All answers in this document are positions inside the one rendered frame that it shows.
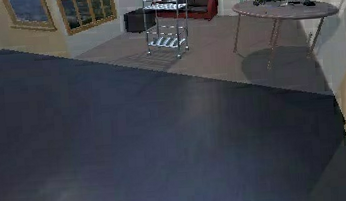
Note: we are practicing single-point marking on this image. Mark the round grey table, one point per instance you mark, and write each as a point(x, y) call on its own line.
point(284, 11)

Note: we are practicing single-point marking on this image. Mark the black ottoman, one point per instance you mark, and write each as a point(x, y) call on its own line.
point(136, 21)

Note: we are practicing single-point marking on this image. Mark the wooden framed window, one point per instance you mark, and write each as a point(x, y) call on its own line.
point(87, 8)

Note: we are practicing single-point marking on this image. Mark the dark red sofa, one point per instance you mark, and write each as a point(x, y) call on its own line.
point(202, 5)

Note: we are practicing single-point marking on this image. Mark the gold framed wall picture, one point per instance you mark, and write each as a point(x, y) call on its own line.
point(30, 10)

